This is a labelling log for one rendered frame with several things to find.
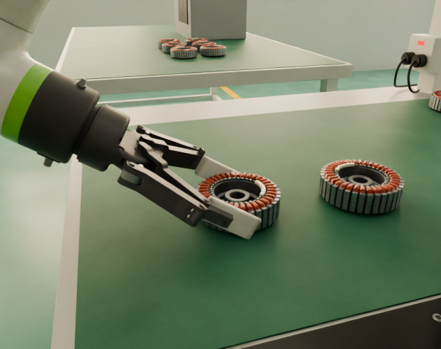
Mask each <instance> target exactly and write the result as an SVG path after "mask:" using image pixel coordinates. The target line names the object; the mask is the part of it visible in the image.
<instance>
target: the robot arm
mask: <svg viewBox="0 0 441 349"><path fill-rule="evenodd" d="M49 2H50V0H0V136H1V137H3V138H6V139H8V140H9V141H12V142H14V143H17V144H19V145H22V146H24V147H27V148H28V149H31V150H33V151H36V152H37V154H38V155H40V156H43V157H45V159H44V162H43V165H45V166H46V167H51V165H52V162H57V163H64V164H65V163H68V162H69V160H70V159H71V157H72V156H73V154H74V155H77V157H76V159H77V160H78V162H80V163H82V164H85V165H87V166H89V167H91V168H94V169H96V170H98V171H101V172H104V171H105V170H107V168H108V167H109V165H110V164H114V165H115V166H116V167H118V168H120V169H121V170H122V172H121V174H120V176H119V178H118V180H117V182H118V183H119V184H120V185H122V186H124V187H127V188H129V189H132V190H134V191H136V192H138V193H140V194H141V195H142V196H144V197H146V198H147V199H149V200H150V201H152V202H154V203H155V204H157V205H158V206H160V207H161V208H163V209H165V210H166V211H167V212H169V213H171V214H173V215H174V216H175V217H177V218H179V219H180V220H182V221H183V222H185V223H186V224H188V225H190V226H192V227H196V226H197V225H198V223H199V221H200V220H204V221H207V222H209V223H211V224H214V225H215V226H218V227H220V228H222V229H225V230H227V231H230V232H231V233H234V234H236V235H238V236H241V237H243V238H245V239H248V240H249V239H250V238H251V236H252V235H253V234H254V232H255V230H256V229H257V228H258V227H259V225H260V223H261V222H262V221H261V219H260V218H259V217H256V216H254V215H252V214H250V213H248V212H246V211H243V210H241V209H239V208H237V207H235V206H232V205H230V204H228V203H226V202H224V201H222V200H220V199H218V198H216V197H213V196H210V197H209V198H208V199H207V198H206V197H204V196H203V195H202V194H201V193H199V192H198V191H197V190H195V189H194V188H193V187H192V186H191V185H189V184H188V183H186V182H185V181H184V180H183V179H182V178H180V177H179V176H178V175H176V174H175V173H174V172H173V171H171V170H170V169H169V168H168V166H174V167H179V168H187V169H192V170H195V175H198V176H200V177H202V178H204V179H206V178H208V177H211V176H214V175H218V174H220V173H225V172H228V173H230V172H234V173H235V175H236V172H237V171H236V170H234V169H232V168H230V167H228V166H226V165H224V164H222V163H219V162H217V161H215V160H213V159H211V158H209V157H207V156H205V155H204V154H205V153H206V151H205V149H203V148H202V147H200V148H198V147H197V146H196V145H192V144H189V143H186V142H184V141H180V140H178V139H175V138H172V137H170V136H166V135H164V134H160V133H158V132H155V131H152V130H150V129H148V128H146V127H144V126H142V125H139V124H138V125H137V126H136V128H135V130H134V131H130V130H128V129H127V128H128V125H129V122H130V117H129V115H127V114H126V113H123V112H121V111H119V110H117V109H115V108H113V107H111V106H109V105H107V104H105V105H101V107H99V106H97V104H98V101H99V98H100V94H99V92H97V91H95V90H93V89H91V88H89V87H87V86H86V83H87V82H86V81H87V79H85V78H81V80H80V81H79V82H77V81H75V80H73V79H71V78H69V77H67V76H65V75H63V74H61V73H59V72H57V71H55V70H53V69H51V68H49V67H47V66H45V65H43V64H41V63H39V62H37V61H35V60H34V59H32V57H31V56H29V54H28V45H29V44H30V40H31V38H32V36H33V33H34V31H35V29H36V27H37V25H38V23H39V21H40V19H41V17H42V15H43V13H44V11H45V9H46V7H47V5H48V4H49Z"/></svg>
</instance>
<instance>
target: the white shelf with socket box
mask: <svg viewBox="0 0 441 349"><path fill-rule="evenodd" d="M401 64H403V65H405V68H407V69H408V74H407V85H396V79H397V73H398V71H399V68H400V66H401ZM411 69H412V70H415V71H420V76H419V80H418V83H417V84H410V73H411ZM414 86H417V87H414ZM394 87H408V89H409V91H410V92H411V93H416V94H417V95H421V96H427V97H431V94H432V93H433V92H435V91H440V90H441V0H436V2H435V8H434V11H433V17H432V21H431V27H430V30H429V34H412V35H411V38H410V42H409V46H408V52H405V53H403V55H402V57H401V62H400V63H399V64H398V66H397V69H396V72H395V77H394ZM411 87H414V88H413V90H412V89H411Z"/></svg>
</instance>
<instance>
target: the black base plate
mask: <svg viewBox="0 0 441 349"><path fill-rule="evenodd" d="M239 349H441V297H440V298H435V299H432V300H429V301H424V302H421V303H416V304H413V305H408V306H405V307H400V308H397V309H393V310H388V311H386V312H381V313H378V314H373V315H370V316H365V317H361V318H358V319H353V320H350V321H346V322H342V323H337V324H334V325H329V326H326V327H323V328H318V329H315V330H310V331H307V332H302V333H299V334H294V335H291V336H288V337H283V338H279V339H274V340H271V341H267V342H264V343H259V344H255V345H252V346H247V347H244V348H239Z"/></svg>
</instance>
